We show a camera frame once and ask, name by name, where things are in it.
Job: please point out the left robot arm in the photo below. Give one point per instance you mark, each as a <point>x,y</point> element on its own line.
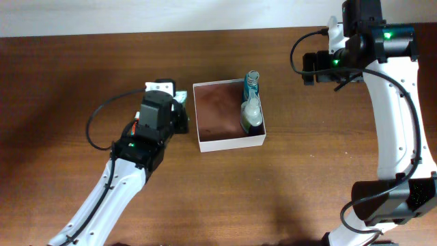
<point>133,158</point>

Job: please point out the green white soap packet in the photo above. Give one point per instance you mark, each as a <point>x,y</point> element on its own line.
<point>181,97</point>

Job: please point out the white cardboard box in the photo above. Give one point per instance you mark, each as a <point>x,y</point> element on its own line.
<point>217,115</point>

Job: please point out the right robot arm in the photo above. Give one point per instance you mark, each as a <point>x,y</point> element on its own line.
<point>363,47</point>

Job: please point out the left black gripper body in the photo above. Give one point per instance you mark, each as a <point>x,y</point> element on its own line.
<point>179,121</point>

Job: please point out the blue Listerine mouthwash bottle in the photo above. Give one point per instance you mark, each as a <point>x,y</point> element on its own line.
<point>250,83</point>

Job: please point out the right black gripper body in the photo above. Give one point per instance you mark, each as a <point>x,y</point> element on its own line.
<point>341,59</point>

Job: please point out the clear spray bottle dark liquid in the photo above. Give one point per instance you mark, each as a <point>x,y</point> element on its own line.
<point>251,115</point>

